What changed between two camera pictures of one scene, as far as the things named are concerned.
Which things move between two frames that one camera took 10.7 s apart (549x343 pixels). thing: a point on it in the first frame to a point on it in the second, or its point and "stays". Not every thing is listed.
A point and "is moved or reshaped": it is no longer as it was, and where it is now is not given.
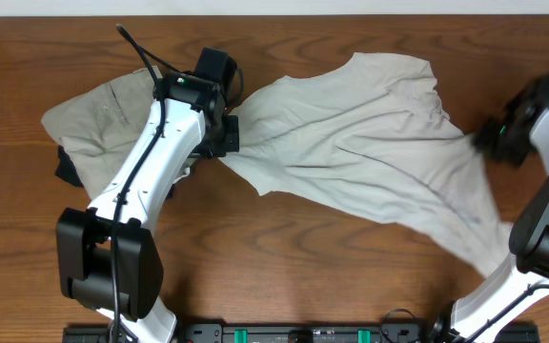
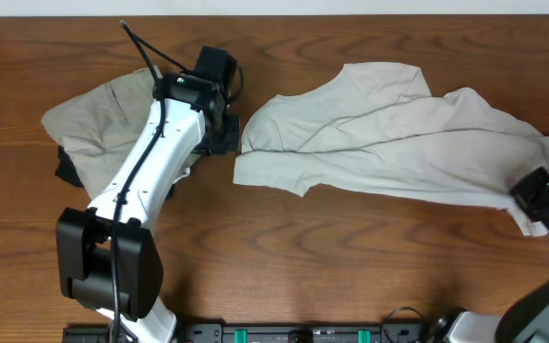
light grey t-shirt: (371, 133) is moved or reshaped
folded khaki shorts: (99, 128) stays
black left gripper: (230, 133) stays
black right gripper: (484, 135) to (525, 191)
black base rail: (357, 332) stays
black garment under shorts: (68, 170) stays
